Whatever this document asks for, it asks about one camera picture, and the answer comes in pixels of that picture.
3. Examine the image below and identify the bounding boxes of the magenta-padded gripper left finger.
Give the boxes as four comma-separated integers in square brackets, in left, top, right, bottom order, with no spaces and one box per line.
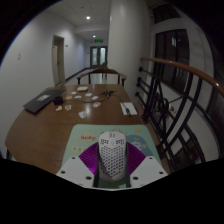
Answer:
[55,142,101,188]

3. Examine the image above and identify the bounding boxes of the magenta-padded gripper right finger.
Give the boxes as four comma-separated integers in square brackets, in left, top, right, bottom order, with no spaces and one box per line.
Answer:
[123,141,169,188]

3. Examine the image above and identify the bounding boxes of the white perforated computer mouse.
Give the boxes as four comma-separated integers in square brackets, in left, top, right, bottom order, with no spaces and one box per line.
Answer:
[97,130,128,183]

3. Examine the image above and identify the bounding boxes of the white notepad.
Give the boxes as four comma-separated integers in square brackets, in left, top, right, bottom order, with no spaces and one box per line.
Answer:
[119,101,139,117]

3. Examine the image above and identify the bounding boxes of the black pen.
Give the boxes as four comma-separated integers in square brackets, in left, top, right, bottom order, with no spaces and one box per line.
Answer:
[121,102,131,116]

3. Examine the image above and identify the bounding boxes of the small black box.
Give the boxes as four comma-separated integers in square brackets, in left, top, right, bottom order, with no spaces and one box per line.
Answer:
[53,95,65,107]

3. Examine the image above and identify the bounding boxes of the wood-topped black metal railing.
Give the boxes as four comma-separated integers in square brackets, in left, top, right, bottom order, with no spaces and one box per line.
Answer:
[134,56,224,172]

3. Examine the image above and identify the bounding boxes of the dark closed laptop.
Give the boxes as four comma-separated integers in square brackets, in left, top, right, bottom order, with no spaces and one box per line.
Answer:
[22,88,68,115]

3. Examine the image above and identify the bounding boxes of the small white box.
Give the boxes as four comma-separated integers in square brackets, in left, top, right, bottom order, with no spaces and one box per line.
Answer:
[76,85,90,93]

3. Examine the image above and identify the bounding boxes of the wooden chair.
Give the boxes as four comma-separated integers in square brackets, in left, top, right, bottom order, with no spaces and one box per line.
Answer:
[76,66,128,88]

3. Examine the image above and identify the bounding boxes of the white side door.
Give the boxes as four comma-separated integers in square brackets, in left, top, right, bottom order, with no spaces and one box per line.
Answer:
[51,34,66,86]

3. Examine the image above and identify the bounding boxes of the dark framed window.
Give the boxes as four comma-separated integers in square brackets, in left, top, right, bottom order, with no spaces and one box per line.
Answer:
[153,28,192,96]

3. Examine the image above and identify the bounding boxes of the glass double door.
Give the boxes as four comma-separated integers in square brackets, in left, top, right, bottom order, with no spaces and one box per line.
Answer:
[89,45,109,68]

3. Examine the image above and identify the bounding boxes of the black cable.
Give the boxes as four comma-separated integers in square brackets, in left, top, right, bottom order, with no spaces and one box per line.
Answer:
[78,89,124,104]

